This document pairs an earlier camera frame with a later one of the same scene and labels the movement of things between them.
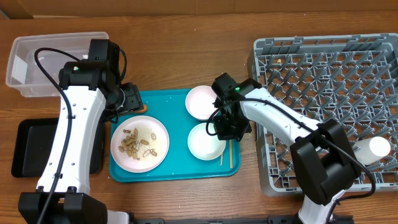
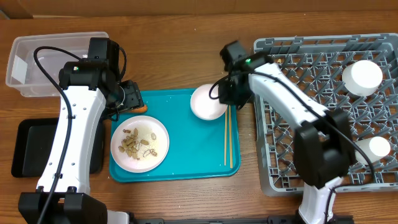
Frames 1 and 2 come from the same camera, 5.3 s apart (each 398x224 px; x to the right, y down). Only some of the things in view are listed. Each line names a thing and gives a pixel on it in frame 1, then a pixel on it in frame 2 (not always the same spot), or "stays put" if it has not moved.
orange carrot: (142, 111) stays put
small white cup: (367, 150) stays put
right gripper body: (235, 125) to (236, 92)
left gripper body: (126, 99) stays put
